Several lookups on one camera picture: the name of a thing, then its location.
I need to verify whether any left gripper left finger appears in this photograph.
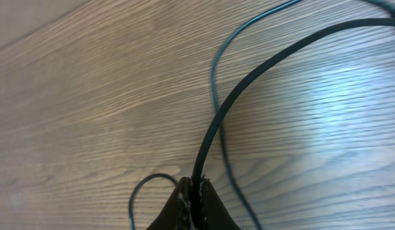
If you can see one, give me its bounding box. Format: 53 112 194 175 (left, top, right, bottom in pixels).
146 177 191 230

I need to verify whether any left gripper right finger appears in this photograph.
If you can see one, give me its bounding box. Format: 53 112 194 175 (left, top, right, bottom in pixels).
199 179 240 230

